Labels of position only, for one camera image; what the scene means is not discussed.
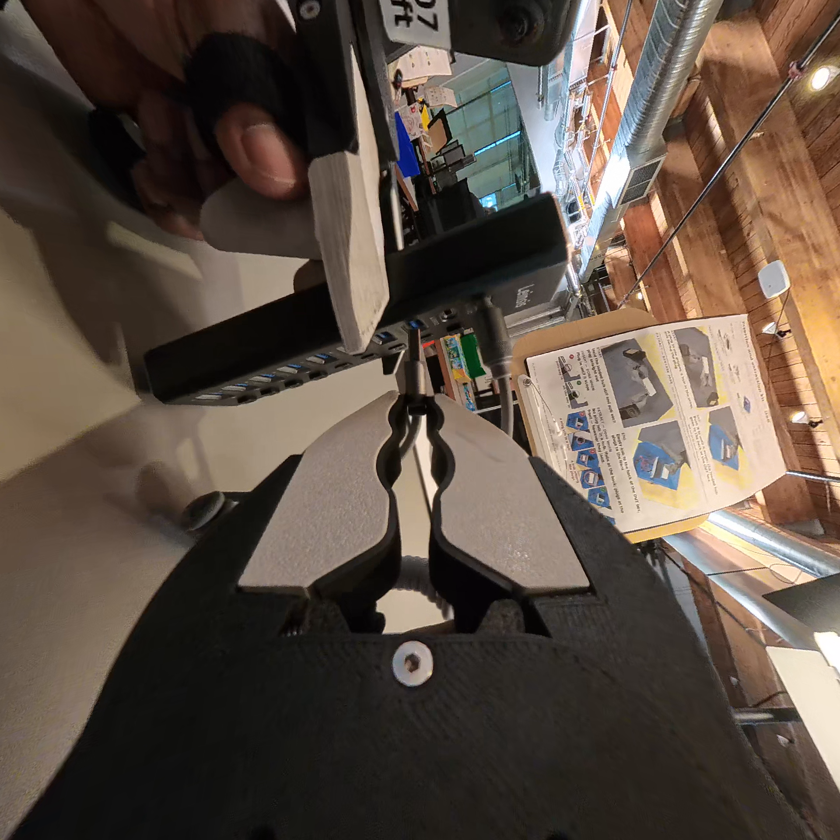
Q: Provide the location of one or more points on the instruction sheet board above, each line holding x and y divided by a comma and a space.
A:
656, 426

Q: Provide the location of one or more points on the grey desk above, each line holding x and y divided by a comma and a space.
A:
65, 525

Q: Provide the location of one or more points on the black power bank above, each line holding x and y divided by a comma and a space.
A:
459, 262

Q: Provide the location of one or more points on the white light panel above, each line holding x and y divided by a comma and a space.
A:
807, 682

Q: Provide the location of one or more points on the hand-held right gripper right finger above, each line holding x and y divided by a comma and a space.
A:
512, 525

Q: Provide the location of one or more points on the metal pole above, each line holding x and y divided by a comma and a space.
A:
774, 544

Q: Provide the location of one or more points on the white wall vent unit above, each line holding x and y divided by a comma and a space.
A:
642, 178

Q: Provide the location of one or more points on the silver ventilation duct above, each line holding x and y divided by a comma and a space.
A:
663, 79

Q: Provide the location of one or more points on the black overhead panel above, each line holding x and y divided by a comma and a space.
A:
807, 604

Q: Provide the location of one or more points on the person's left hand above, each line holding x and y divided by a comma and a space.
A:
262, 157

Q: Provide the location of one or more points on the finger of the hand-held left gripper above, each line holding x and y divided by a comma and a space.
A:
354, 262

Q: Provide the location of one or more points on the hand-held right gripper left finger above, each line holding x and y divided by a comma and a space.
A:
321, 518

